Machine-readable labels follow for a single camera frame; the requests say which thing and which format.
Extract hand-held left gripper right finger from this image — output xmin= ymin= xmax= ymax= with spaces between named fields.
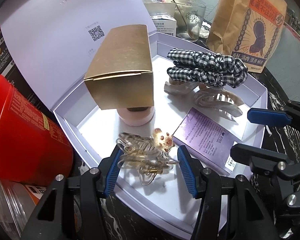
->
xmin=177 ymin=145 xmax=273 ymax=240

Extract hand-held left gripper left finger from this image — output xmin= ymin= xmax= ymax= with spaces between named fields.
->
xmin=20 ymin=145 xmax=125 ymax=240

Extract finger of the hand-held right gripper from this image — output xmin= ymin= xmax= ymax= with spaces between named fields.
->
xmin=230 ymin=142 xmax=298 ymax=178
xmin=247 ymin=100 xmax=300 ymax=138

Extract small purple box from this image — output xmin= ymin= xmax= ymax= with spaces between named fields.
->
xmin=172 ymin=107 xmax=238 ymax=175

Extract clear mouse hair claw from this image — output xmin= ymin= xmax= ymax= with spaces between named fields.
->
xmin=115 ymin=127 xmax=180 ymax=187

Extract pearly white hair claw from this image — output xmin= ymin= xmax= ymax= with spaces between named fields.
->
xmin=164 ymin=79 xmax=243 ymax=122

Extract pink round compact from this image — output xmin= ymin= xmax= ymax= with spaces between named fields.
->
xmin=119 ymin=106 xmax=155 ymax=127

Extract black white checked scrunchie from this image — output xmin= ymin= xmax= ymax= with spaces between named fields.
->
xmin=166 ymin=47 xmax=249 ymax=88

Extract gold cardboard box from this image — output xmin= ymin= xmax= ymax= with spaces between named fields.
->
xmin=84 ymin=24 xmax=155 ymax=111

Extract lavender gift box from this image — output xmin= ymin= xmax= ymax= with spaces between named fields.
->
xmin=0 ymin=0 xmax=268 ymax=237

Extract brown paper bag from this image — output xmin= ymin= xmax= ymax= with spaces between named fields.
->
xmin=206 ymin=0 xmax=288 ymax=74

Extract red canister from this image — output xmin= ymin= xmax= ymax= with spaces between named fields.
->
xmin=0 ymin=74 xmax=74 ymax=187

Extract clear jar orange contents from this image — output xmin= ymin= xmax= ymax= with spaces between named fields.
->
xmin=0 ymin=175 xmax=50 ymax=238

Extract clear glass cup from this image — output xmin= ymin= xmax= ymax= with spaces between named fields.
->
xmin=174 ymin=1 xmax=207 ymax=43

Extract metal spoon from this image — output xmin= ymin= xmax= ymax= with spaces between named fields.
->
xmin=169 ymin=0 xmax=199 ymax=39

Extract small white labelled box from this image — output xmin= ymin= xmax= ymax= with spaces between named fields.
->
xmin=150 ymin=15 xmax=178 ymax=37

